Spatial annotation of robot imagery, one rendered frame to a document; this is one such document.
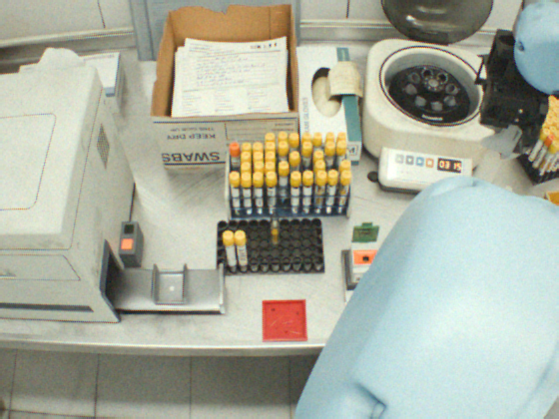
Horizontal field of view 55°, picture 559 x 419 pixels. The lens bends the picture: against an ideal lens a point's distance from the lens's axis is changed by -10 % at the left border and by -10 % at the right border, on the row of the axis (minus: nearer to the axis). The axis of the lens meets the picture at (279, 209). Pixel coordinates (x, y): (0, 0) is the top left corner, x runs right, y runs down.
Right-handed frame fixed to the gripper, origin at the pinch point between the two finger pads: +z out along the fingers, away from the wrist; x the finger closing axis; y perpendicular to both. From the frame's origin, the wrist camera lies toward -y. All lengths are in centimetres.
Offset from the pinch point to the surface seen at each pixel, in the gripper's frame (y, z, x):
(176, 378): 63, 113, 8
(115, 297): 55, 21, 19
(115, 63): 68, 19, -29
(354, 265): 19.4, 17.6, 10.7
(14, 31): 96, 17, -37
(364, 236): 18.3, 16.3, 6.4
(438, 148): 5.9, 17.5, -12.9
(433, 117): 7.0, 15.1, -17.8
